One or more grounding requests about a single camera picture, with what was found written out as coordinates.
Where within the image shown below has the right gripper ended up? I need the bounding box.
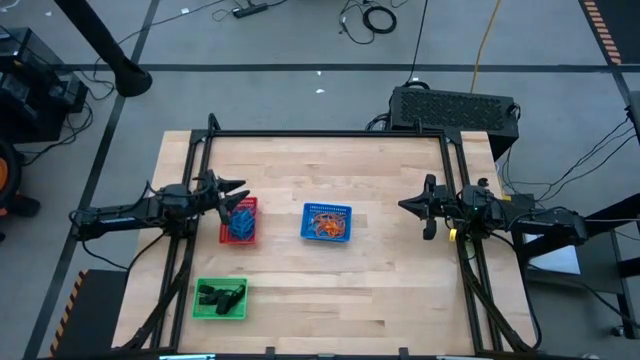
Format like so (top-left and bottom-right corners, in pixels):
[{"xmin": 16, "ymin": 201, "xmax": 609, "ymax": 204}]
[{"xmin": 397, "ymin": 192, "xmax": 464, "ymax": 241}]

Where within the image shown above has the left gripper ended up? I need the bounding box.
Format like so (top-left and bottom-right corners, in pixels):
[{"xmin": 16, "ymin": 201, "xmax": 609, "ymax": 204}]
[{"xmin": 192, "ymin": 169, "xmax": 251, "ymax": 226}]

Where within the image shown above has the green plastic basket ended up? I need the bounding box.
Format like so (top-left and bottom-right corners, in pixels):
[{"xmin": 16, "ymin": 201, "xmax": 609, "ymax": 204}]
[{"xmin": 192, "ymin": 277, "xmax": 250, "ymax": 321}]

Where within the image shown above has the red plastic basket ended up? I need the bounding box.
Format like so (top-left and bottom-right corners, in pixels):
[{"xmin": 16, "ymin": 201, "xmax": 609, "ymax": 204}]
[{"xmin": 218, "ymin": 196, "xmax": 260, "ymax": 246}]

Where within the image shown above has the blue plastic basket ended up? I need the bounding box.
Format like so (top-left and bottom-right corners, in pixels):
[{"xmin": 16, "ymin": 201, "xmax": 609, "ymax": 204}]
[{"xmin": 299, "ymin": 202, "xmax": 354, "ymax": 244}]

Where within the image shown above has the black computer case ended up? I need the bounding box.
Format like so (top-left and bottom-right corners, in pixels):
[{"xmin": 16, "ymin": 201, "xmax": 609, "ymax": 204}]
[{"xmin": 388, "ymin": 85, "xmax": 521, "ymax": 161}]

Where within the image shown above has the white paper sheet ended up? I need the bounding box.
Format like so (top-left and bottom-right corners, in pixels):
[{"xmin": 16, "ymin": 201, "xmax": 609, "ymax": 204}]
[{"xmin": 529, "ymin": 244, "xmax": 582, "ymax": 275}]

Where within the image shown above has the black pole with base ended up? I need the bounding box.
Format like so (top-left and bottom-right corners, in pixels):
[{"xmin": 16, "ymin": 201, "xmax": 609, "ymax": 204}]
[{"xmin": 52, "ymin": 0, "xmax": 154, "ymax": 99}]

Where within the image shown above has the black power strip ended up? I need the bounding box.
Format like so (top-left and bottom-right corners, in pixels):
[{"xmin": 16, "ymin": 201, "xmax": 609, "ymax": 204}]
[{"xmin": 232, "ymin": 2, "xmax": 269, "ymax": 20}]

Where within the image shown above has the black hazard-striped floor mat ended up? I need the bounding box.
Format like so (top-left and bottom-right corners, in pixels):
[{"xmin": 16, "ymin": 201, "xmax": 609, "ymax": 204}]
[
  {"xmin": 579, "ymin": 0, "xmax": 640, "ymax": 66},
  {"xmin": 48, "ymin": 268, "xmax": 129, "ymax": 359}
]

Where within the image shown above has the black metal stand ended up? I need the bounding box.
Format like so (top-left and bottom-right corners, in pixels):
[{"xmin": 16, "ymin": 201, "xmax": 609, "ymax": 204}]
[{"xmin": 509, "ymin": 192, "xmax": 640, "ymax": 341}]

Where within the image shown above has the black orange floor machine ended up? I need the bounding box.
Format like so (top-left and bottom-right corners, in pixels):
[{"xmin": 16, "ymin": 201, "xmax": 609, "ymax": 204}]
[{"xmin": 0, "ymin": 137, "xmax": 42, "ymax": 244}]

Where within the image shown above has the black equipment rack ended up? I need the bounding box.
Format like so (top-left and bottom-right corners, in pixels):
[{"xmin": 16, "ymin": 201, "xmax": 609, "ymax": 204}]
[{"xmin": 0, "ymin": 27, "xmax": 90, "ymax": 146}]

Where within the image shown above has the black metal table frame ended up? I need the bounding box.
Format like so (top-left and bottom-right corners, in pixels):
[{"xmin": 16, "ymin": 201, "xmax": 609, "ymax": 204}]
[{"xmin": 119, "ymin": 113, "xmax": 544, "ymax": 359}]

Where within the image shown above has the long black cable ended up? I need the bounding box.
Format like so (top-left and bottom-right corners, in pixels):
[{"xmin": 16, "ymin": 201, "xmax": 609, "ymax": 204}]
[{"xmin": 407, "ymin": 0, "xmax": 430, "ymax": 85}]

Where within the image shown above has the yellow cable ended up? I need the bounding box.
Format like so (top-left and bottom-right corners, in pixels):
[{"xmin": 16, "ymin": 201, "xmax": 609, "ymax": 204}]
[{"xmin": 469, "ymin": 0, "xmax": 503, "ymax": 95}]

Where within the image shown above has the coiled black cable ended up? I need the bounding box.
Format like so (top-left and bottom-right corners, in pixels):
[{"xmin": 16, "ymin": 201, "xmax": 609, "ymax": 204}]
[{"xmin": 362, "ymin": 4, "xmax": 399, "ymax": 35}]

